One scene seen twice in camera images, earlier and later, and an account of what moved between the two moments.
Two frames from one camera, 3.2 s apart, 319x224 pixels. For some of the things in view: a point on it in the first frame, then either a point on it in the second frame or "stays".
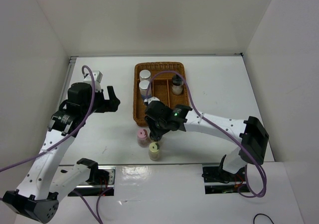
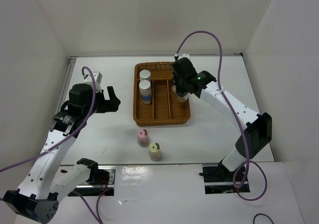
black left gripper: [110, 105] stays
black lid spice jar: [155, 138] → [181, 97]
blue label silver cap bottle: [145, 74] stays
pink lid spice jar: [143, 137] stays
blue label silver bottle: [143, 86] stays
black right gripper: [153, 129] → [178, 88]
